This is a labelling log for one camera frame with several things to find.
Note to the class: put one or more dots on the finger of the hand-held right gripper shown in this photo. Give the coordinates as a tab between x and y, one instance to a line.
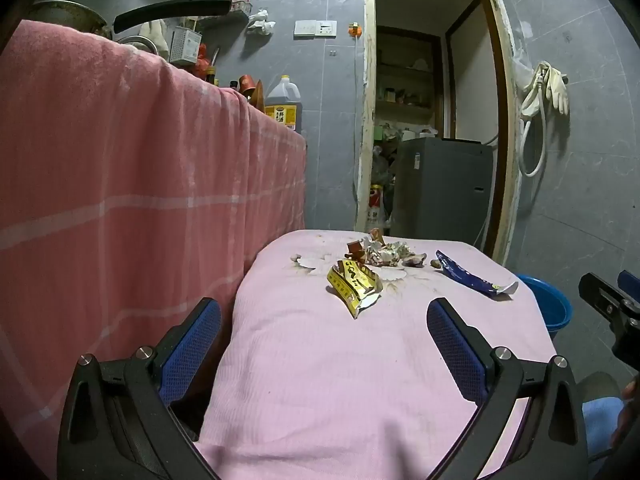
631	284
600	295

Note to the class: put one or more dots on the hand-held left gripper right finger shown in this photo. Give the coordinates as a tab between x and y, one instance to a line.
455	355

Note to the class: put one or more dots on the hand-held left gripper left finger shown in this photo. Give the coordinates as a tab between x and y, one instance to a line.
192	350

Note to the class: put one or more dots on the blue plastic basin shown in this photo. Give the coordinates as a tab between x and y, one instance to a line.
547	305

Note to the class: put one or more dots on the blue snack wrapper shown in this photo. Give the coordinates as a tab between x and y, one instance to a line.
460	270

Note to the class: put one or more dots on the red white wrapper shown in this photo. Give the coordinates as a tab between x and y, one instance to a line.
382	255

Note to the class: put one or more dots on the yellow snack wrapper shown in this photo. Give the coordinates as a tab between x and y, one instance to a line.
352	282

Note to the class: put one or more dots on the small brown wrapper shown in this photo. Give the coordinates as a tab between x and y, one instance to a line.
356	250

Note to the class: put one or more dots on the person's right hand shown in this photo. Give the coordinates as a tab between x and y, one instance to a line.
633	392

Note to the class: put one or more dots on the person's blue jeans leg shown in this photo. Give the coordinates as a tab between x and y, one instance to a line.
600	425

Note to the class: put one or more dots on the pink floral blanket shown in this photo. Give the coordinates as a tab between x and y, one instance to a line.
325	385

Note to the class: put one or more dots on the white red sack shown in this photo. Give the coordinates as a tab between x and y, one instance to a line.
376	210

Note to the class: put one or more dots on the grey washing machine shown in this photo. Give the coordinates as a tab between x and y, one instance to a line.
440	190

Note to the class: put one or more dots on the pink-red plaid towel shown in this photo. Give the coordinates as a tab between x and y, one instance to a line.
125	185

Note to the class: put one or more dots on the pile of plastic bags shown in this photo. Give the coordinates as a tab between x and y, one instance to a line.
382	165

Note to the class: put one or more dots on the cream rubber glove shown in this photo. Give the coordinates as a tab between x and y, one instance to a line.
532	95
557	87

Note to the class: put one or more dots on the green box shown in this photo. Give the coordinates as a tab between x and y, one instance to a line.
379	132

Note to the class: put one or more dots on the clear plastic bag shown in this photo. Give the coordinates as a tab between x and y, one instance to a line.
519	62

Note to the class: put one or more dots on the wooden shelf unit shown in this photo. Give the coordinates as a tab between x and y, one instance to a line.
405	105

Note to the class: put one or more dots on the brown wooden board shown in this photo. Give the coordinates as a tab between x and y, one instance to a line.
257	100

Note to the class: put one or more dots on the large cooking oil bottle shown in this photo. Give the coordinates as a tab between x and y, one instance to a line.
285	105

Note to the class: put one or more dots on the red can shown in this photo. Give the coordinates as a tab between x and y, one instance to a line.
247	85

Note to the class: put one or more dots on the metal box grater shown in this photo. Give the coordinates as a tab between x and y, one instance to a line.
185	46

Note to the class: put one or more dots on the white rag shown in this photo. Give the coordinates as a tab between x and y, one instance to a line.
260	22

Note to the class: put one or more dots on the small wall hook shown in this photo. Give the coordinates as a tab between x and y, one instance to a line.
567	36

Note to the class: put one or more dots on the wooden door frame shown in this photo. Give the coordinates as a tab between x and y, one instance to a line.
367	110

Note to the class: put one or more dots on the orange wall hook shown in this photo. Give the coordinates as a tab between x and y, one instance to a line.
354	30

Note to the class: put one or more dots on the white wall switch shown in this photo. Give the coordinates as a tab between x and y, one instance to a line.
305	28

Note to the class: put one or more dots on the white wall socket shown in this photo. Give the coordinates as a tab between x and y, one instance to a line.
326	28

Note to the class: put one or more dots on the wall shelf with seasoning packets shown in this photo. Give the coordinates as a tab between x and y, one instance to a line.
235	2

